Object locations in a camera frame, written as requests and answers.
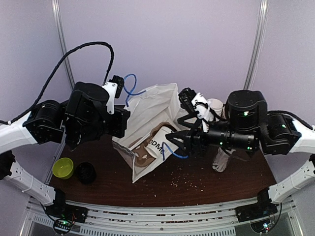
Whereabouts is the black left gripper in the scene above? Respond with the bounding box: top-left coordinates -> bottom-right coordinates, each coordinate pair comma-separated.
69,106 -> 130,146

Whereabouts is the single brown pulp cup carrier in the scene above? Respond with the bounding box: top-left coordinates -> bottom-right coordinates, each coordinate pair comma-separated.
128,122 -> 178,168

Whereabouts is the single white paper cup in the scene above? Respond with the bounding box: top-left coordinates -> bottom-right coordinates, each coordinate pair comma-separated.
145,126 -> 178,161

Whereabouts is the stack of paper cups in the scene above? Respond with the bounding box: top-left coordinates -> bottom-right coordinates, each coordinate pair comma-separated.
207,98 -> 223,117

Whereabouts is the blue checkered paper bag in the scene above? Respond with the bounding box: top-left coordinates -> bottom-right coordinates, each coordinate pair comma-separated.
112,83 -> 180,183

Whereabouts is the stack of black cup lids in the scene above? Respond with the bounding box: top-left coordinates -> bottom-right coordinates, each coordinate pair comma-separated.
75,162 -> 96,184

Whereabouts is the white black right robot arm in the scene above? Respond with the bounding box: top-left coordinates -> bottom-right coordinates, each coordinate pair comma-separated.
166,88 -> 315,217

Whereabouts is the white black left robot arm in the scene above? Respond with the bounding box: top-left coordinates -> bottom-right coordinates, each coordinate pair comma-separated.
0,77 -> 130,218

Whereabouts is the glass of wrapped straws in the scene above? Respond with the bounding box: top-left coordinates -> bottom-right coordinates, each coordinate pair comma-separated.
212,148 -> 234,173

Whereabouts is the green bowl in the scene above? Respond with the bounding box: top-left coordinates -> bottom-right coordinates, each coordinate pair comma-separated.
52,157 -> 74,179

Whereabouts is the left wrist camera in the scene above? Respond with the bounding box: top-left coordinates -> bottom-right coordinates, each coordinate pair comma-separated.
102,75 -> 124,115

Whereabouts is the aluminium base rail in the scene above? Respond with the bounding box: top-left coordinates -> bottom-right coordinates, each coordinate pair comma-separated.
18,197 -> 303,236

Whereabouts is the left aluminium frame post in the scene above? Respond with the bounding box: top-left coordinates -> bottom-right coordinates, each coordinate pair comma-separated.
51,0 -> 75,89

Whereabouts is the aluminium frame post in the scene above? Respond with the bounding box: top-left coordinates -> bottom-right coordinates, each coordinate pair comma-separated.
243,0 -> 269,90
51,0 -> 75,89

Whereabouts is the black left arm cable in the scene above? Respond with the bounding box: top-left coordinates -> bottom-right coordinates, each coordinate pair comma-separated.
0,41 -> 116,125

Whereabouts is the right aluminium frame post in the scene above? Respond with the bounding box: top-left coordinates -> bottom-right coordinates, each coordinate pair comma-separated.
243,0 -> 269,90

